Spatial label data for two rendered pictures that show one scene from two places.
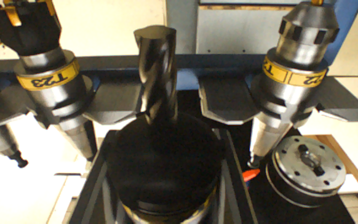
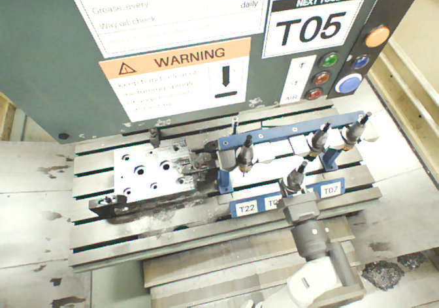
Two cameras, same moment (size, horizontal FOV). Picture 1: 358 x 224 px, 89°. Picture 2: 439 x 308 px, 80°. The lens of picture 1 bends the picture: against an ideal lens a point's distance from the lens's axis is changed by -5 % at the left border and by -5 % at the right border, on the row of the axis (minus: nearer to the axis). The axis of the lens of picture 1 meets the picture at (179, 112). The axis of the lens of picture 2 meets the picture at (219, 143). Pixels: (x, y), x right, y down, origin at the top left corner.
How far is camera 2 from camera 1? 0.87 m
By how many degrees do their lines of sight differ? 102
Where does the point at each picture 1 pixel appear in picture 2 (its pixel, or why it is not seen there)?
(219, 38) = not seen: hidden behind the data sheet
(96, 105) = (306, 149)
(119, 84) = (297, 140)
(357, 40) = not seen: outside the picture
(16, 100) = (332, 141)
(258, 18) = not seen: hidden behind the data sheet
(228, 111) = (268, 160)
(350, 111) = (229, 169)
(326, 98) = (232, 162)
